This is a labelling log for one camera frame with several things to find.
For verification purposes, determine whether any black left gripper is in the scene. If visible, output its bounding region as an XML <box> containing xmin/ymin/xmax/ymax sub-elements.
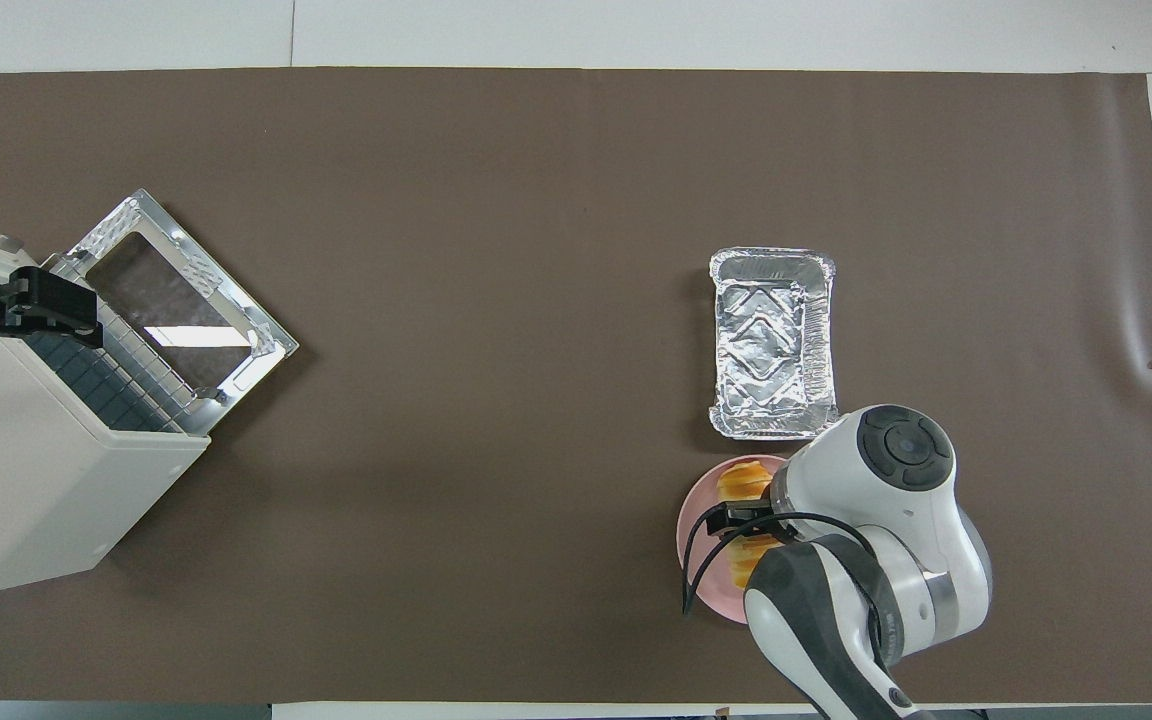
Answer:
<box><xmin>0</xmin><ymin>245</ymin><xmax>104</xmax><ymax>369</ymax></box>

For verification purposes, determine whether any golden bread loaf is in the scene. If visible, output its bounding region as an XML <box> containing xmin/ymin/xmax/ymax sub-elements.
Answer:
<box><xmin>716</xmin><ymin>458</ymin><xmax>787</xmax><ymax>591</ymax></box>

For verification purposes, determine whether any aluminium foil tray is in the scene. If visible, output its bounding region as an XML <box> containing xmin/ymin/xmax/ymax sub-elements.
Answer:
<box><xmin>708</xmin><ymin>247</ymin><xmax>840</xmax><ymax>441</ymax></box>

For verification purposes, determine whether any white toaster oven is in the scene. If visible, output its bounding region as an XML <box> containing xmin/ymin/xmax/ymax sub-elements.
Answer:
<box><xmin>0</xmin><ymin>215</ymin><xmax>212</xmax><ymax>599</ymax></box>

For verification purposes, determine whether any chrome glass oven door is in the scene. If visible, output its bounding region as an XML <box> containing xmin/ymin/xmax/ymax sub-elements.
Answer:
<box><xmin>66</xmin><ymin>188</ymin><xmax>300</xmax><ymax>436</ymax></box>

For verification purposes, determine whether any pink round plate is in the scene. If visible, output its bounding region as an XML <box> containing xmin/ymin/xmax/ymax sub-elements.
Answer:
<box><xmin>676</xmin><ymin>455</ymin><xmax>797</xmax><ymax>626</ymax></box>

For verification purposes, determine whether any brown table mat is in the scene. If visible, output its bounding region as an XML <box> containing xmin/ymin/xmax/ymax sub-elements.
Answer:
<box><xmin>0</xmin><ymin>68</ymin><xmax>1152</xmax><ymax>706</ymax></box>

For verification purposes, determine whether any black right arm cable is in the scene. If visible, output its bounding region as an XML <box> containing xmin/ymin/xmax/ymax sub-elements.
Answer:
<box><xmin>681</xmin><ymin>505</ymin><xmax>887</xmax><ymax>651</ymax></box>

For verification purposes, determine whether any metal oven wire rack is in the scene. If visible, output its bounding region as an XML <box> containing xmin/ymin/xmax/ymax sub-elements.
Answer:
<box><xmin>36</xmin><ymin>262</ymin><xmax>202</xmax><ymax>433</ymax></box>

